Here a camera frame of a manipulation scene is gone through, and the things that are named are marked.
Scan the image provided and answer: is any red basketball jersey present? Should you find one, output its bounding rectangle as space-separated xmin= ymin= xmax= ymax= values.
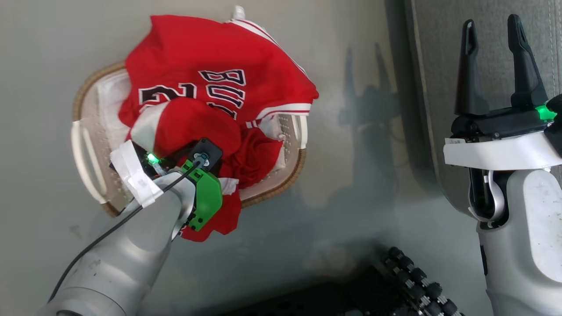
xmin=118 ymin=14 xmax=320 ymax=243

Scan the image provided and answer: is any grey fabric sofa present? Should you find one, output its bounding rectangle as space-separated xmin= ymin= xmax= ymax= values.
xmin=404 ymin=0 xmax=562 ymax=220

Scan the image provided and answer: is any white garment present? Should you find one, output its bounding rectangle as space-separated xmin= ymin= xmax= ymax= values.
xmin=130 ymin=102 xmax=171 ymax=153

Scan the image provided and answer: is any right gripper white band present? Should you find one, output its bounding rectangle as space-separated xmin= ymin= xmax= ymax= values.
xmin=443 ymin=14 xmax=562 ymax=171

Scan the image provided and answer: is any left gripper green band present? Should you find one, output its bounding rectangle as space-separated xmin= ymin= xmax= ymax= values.
xmin=110 ymin=140 xmax=223 ymax=232

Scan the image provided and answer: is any cream laundry basket brown rim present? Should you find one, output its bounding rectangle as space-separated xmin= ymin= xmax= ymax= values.
xmin=71 ymin=5 xmax=308 ymax=219

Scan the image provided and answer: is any white cloth basket liner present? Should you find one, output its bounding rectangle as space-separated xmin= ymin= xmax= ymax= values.
xmin=96 ymin=72 xmax=132 ymax=145

